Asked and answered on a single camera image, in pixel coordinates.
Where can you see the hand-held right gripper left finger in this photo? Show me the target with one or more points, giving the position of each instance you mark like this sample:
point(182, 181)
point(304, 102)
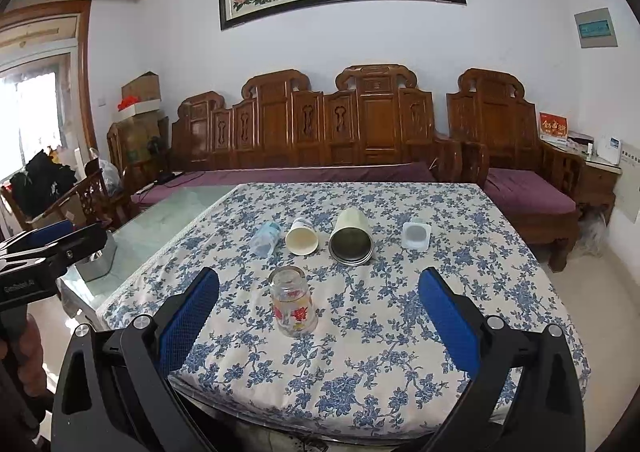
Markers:
point(192, 317)

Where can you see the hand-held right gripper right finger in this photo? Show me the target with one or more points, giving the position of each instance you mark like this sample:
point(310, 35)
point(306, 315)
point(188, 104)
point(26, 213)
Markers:
point(445, 322)

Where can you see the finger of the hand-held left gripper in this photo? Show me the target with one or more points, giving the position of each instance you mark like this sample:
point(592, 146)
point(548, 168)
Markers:
point(82, 242)
point(47, 235)

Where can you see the red flower print glass cup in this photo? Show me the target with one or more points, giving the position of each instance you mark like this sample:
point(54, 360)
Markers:
point(293, 306)

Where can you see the white square cup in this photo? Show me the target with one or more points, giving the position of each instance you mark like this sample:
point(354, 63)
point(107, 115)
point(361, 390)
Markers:
point(416, 235)

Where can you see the clear plastic cup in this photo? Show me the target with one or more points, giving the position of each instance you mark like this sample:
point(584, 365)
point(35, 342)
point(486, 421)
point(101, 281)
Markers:
point(265, 238)

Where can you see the cream steel cup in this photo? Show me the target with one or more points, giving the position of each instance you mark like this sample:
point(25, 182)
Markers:
point(351, 239)

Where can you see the white paper cup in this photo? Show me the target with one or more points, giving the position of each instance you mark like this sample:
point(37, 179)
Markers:
point(301, 238)

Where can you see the person's left hand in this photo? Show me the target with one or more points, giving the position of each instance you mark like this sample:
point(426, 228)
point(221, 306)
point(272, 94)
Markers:
point(37, 357)

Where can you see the metal ashtray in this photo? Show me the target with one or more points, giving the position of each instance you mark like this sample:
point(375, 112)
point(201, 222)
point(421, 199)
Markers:
point(96, 264)

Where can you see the wooden lattice chair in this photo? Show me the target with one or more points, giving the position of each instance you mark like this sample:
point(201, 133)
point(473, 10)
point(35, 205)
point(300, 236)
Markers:
point(95, 199)

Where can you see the black clothing pile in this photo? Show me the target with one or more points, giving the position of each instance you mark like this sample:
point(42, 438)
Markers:
point(42, 180)

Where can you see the blue floral tablecloth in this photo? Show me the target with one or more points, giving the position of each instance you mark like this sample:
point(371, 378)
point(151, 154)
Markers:
point(400, 357)

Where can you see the clear plastic bag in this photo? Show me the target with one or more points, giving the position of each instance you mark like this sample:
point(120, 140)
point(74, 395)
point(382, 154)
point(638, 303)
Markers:
point(107, 172)

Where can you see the green glass table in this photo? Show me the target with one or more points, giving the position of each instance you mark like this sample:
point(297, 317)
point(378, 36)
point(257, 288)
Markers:
point(165, 217)

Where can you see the black device on sofa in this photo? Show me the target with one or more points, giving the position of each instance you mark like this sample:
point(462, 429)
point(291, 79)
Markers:
point(167, 177)

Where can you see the small black fan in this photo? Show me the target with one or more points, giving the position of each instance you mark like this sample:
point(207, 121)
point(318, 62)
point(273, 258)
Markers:
point(155, 150)

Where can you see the large printed cardboard box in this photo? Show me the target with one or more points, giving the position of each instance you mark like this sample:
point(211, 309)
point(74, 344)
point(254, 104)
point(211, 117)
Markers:
point(142, 140)

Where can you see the white flat box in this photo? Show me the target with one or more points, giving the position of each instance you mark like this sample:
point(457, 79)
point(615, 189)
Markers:
point(142, 110)

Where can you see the purple armchair cushion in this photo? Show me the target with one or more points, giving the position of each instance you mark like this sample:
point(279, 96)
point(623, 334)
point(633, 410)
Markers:
point(530, 192)

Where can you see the brown cardboard box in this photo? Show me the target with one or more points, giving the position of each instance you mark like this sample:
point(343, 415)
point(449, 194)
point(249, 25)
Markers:
point(141, 88)

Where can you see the white plastic bag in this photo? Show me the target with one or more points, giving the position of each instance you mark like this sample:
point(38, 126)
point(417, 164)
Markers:
point(594, 232)

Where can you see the purple sofa cushion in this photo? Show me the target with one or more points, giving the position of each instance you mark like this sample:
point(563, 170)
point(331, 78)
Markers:
point(300, 176)

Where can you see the carved wooden armchair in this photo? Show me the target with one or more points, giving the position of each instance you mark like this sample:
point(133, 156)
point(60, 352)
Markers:
point(495, 122)

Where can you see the wooden side table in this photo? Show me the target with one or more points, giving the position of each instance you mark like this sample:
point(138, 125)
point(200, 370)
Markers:
point(597, 182)

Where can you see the red desk calendar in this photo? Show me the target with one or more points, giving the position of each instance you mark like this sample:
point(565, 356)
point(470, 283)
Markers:
point(553, 126)

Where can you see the carved wooden sofa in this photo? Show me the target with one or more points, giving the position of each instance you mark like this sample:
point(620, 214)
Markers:
point(320, 127)

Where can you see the white tabletop device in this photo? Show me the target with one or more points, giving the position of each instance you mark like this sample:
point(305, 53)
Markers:
point(611, 150)

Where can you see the grey wall panel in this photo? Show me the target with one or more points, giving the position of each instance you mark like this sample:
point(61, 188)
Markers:
point(595, 27)

